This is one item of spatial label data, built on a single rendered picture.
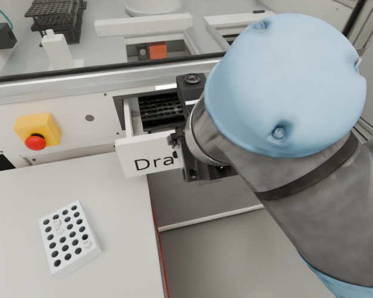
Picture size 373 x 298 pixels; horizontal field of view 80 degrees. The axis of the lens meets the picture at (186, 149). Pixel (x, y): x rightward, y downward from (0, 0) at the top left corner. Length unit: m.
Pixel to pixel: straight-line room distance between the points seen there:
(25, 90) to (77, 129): 0.14
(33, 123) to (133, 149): 0.25
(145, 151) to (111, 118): 0.18
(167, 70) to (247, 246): 1.05
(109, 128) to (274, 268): 1.07
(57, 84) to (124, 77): 0.14
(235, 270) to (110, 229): 0.87
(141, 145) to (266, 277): 1.04
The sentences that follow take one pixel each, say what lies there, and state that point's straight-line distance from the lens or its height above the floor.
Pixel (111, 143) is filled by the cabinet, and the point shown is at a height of 0.77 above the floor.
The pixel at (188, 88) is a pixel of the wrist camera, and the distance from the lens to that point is 0.33.
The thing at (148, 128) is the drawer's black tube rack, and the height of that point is 0.87.
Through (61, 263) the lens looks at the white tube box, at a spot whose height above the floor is 0.80.
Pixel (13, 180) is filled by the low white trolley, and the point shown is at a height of 0.76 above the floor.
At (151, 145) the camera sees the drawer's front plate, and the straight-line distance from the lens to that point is 0.46.
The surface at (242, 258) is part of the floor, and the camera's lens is 1.33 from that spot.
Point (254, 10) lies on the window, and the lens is 0.59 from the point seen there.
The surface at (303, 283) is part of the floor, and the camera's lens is 1.39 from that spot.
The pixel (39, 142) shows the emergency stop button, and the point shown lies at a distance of 0.60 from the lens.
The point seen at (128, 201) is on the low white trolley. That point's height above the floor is 0.76.
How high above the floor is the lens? 1.24
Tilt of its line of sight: 48 degrees down
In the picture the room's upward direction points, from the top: straight up
